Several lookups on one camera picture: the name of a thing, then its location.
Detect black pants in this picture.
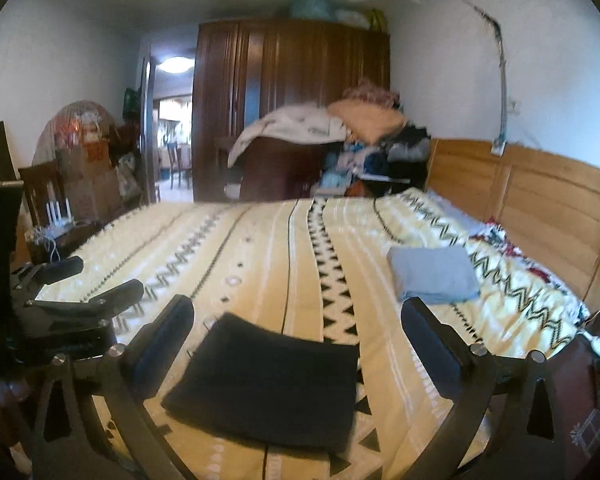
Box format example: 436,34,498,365
161,313,358,453

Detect dark wooden chair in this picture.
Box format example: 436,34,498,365
19,160,67,228

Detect yellow patterned bedspread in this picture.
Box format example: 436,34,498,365
41,191,588,479

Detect grey folded garment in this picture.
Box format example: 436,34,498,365
388,246,480,304

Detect dark wooden wardrobe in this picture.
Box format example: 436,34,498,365
192,18,390,202

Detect light wooden headboard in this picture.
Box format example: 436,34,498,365
427,139,600,312

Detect white wifi router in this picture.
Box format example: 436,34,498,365
24,198,100,263

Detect pile of clothes and bedding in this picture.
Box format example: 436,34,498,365
226,78,431,202

